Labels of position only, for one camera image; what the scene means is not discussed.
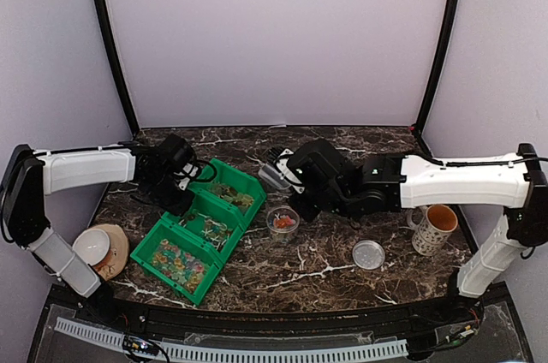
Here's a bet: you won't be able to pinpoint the blue mixed candies pile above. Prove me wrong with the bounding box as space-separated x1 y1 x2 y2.
180 211 232 251

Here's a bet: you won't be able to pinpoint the clear plastic lid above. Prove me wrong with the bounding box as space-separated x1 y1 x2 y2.
352 240 385 271

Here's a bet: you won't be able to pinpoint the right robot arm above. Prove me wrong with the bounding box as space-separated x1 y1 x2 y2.
276 139 547 324

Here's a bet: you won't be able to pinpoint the black front rail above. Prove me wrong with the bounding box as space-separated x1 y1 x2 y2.
46 281 506 341

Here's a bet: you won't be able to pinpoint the white slotted cable duct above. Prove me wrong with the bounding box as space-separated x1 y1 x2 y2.
54 318 409 362

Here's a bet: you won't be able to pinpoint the green three-compartment bin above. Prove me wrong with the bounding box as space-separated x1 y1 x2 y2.
130 158 266 306

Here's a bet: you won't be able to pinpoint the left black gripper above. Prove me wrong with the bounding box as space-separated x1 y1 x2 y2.
143 171 195 217

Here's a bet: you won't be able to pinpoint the patterned mug yellow inside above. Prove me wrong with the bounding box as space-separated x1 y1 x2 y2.
406 205 458 257

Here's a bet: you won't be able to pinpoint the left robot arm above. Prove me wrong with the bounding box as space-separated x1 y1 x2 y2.
1 134 200 325

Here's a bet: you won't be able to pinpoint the wooden slice coaster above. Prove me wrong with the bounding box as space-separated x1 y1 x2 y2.
92 223 129 281

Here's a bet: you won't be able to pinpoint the white bowl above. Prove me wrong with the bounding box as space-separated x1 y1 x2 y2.
72 229 110 266

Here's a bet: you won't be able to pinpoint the metal scoop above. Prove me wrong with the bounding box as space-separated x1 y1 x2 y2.
258 163 292 190

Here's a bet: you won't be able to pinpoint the green yellow candies pile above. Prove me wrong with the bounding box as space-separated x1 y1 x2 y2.
210 182 254 210

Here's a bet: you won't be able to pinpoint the left black frame post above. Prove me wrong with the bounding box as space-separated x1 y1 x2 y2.
93 0 140 136

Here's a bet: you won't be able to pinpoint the clear plastic container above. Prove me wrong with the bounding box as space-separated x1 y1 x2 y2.
266 205 300 243

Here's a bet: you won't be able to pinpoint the right black frame post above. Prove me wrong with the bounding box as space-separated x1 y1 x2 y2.
413 0 459 137

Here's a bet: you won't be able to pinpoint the black frame post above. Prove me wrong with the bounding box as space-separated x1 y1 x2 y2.
93 0 140 136
413 0 459 137

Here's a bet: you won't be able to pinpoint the candies in clear container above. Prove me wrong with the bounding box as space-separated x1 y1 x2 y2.
272 213 297 233

